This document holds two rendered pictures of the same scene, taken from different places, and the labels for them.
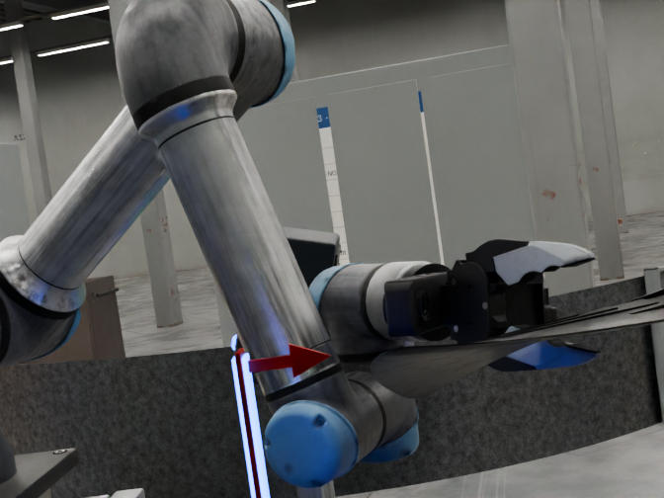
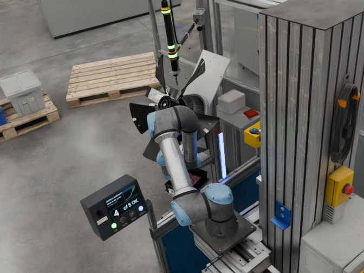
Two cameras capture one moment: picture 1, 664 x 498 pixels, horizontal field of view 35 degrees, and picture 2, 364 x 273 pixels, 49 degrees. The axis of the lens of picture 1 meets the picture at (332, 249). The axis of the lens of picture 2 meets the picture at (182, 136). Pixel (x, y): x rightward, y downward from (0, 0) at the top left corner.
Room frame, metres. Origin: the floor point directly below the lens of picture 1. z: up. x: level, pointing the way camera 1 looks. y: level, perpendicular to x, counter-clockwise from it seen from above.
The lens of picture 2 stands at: (1.93, 1.39, 2.46)
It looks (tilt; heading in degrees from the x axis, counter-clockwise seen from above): 35 degrees down; 234
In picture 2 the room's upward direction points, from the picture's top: 9 degrees counter-clockwise
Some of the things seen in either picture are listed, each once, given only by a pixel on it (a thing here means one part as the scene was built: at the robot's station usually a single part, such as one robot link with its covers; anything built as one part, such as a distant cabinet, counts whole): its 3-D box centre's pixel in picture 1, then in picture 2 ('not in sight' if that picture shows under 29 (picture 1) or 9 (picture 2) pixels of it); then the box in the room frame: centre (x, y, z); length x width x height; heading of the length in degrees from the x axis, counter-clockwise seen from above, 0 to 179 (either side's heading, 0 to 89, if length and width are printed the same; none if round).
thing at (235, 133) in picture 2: not in sight; (237, 159); (0.15, -0.37, 0.42); 0.04 x 0.04 x 0.83; 88
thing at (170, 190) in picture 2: not in sight; (186, 182); (0.88, -0.08, 0.85); 0.22 x 0.17 x 0.07; 13
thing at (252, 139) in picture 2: not in sight; (259, 134); (0.42, 0.10, 1.02); 0.16 x 0.10 x 0.11; 178
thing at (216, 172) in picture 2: not in sight; (214, 155); (0.37, -0.40, 0.58); 0.09 x 0.05 x 1.15; 88
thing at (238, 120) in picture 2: not in sight; (234, 114); (0.15, -0.37, 0.85); 0.36 x 0.24 x 0.03; 88
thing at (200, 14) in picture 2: not in sight; (200, 17); (0.18, -0.61, 1.55); 0.10 x 0.07 x 0.09; 33
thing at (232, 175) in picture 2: not in sight; (213, 192); (0.82, 0.08, 0.82); 0.90 x 0.04 x 0.08; 178
